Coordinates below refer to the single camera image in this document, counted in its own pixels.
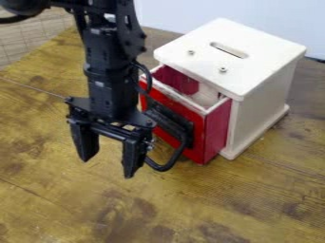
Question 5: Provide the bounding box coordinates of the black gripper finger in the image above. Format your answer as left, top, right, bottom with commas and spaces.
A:
69, 123, 99, 162
122, 139, 147, 178

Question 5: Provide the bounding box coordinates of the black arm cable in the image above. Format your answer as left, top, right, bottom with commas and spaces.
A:
131, 62, 154, 96

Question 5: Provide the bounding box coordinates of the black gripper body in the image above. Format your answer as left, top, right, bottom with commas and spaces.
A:
64, 97, 156, 144

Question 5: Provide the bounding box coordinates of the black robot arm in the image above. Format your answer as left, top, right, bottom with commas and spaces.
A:
0, 0, 156, 178

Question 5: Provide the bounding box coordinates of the black drawer handle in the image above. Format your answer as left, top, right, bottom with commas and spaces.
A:
144, 101, 194, 172

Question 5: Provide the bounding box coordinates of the white wooden cabinet box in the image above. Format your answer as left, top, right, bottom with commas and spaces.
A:
154, 18, 306, 159

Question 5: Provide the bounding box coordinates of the red drawer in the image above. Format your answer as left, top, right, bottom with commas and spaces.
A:
150, 65, 233, 164

